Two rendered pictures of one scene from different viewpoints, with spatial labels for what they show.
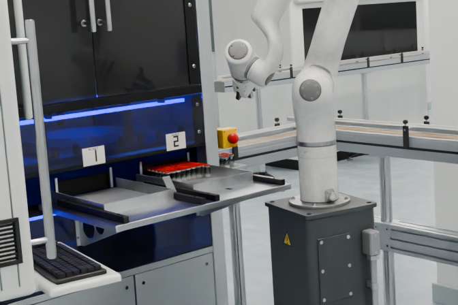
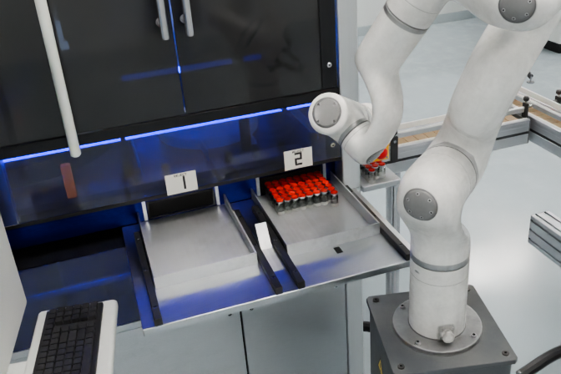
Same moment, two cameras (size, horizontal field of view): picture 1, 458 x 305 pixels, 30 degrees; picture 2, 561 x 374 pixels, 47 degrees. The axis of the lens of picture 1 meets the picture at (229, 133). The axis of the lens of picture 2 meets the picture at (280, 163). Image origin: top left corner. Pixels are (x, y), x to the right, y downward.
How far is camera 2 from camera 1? 1.57 m
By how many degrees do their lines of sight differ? 28
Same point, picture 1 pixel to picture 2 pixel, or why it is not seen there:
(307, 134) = (420, 250)
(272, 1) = (383, 45)
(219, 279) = (352, 300)
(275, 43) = (381, 113)
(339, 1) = (493, 63)
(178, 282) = (298, 305)
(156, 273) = not seen: hidden behind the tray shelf
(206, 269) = (336, 291)
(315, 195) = (424, 327)
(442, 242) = not seen: outside the picture
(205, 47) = (347, 39)
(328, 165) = (448, 295)
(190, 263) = not seen: hidden behind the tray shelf
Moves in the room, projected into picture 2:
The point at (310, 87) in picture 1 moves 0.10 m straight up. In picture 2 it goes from (420, 202) to (421, 151)
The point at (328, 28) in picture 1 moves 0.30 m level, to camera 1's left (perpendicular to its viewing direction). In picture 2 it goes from (468, 105) to (304, 95)
